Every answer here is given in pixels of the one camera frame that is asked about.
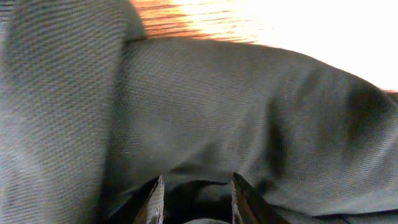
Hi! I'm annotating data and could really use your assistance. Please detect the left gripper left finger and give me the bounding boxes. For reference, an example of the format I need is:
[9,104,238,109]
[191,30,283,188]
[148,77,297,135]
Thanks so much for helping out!
[105,176,164,224]

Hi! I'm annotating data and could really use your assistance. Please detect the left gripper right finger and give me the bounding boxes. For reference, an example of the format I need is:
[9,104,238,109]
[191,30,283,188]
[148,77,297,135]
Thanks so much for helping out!
[231,173,289,224]

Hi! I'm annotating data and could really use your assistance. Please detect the black polo shirt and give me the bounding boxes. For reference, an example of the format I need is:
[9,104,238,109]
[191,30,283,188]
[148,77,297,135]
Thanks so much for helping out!
[1,1,397,223]

